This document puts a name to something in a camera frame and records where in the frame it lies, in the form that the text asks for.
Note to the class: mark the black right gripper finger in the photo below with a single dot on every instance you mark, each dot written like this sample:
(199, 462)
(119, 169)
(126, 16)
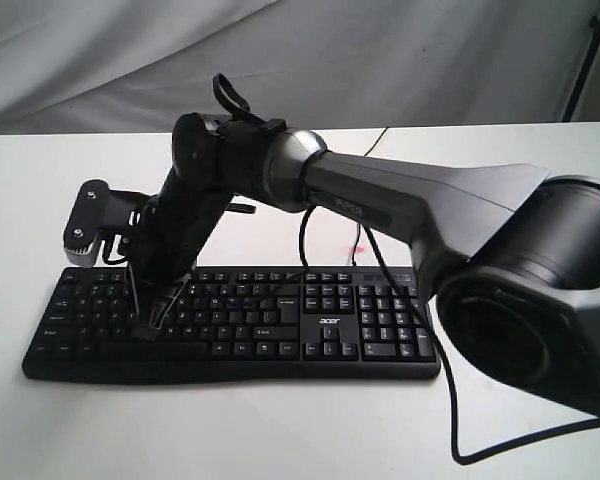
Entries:
(162, 298)
(146, 323)

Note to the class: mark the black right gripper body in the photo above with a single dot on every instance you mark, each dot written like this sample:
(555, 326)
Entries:
(171, 235)

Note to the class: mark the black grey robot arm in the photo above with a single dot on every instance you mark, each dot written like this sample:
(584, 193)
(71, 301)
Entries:
(510, 253)

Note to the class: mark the black acer keyboard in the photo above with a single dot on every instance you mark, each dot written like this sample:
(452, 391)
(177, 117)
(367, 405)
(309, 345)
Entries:
(234, 324)

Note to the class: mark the grey backdrop cloth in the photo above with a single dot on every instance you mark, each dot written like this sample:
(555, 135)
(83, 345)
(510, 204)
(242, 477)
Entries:
(135, 66)

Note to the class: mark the black tripod stand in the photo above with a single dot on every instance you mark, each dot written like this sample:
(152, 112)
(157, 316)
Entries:
(572, 106)

